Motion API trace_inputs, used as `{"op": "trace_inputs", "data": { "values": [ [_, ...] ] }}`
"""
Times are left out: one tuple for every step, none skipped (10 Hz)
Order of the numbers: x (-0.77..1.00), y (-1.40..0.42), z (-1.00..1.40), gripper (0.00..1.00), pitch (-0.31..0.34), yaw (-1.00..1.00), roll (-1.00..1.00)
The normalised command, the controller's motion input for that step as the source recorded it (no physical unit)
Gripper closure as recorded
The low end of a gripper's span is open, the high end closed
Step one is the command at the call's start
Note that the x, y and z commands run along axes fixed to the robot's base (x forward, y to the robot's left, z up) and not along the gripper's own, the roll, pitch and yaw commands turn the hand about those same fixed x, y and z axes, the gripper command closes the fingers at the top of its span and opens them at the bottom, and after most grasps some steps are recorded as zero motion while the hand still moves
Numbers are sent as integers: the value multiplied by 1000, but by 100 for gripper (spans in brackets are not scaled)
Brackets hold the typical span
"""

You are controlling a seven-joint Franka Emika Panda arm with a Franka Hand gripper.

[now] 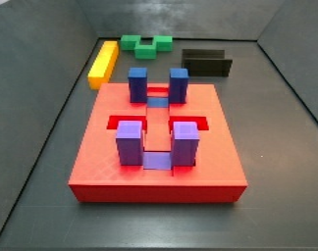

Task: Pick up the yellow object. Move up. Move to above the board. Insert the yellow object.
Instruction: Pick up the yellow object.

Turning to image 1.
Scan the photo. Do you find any yellow rectangular bar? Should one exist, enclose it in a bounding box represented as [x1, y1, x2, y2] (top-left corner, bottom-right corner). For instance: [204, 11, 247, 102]
[88, 41, 119, 90]

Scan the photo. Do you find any dark blue U block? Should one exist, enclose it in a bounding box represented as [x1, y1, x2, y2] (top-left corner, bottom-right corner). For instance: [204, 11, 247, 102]
[128, 68, 190, 107]

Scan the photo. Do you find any red slotted board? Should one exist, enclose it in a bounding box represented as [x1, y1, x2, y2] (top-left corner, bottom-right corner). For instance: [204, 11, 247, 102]
[69, 83, 249, 203]

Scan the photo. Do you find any black bracket holder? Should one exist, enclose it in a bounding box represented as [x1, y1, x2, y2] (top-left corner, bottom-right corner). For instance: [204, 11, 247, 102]
[182, 49, 232, 77]

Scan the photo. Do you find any purple U block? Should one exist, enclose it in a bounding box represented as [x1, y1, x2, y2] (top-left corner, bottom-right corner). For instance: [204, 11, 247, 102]
[116, 121, 200, 171]

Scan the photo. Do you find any green zigzag block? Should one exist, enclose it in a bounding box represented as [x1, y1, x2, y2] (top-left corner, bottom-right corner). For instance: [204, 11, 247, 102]
[120, 35, 174, 60]

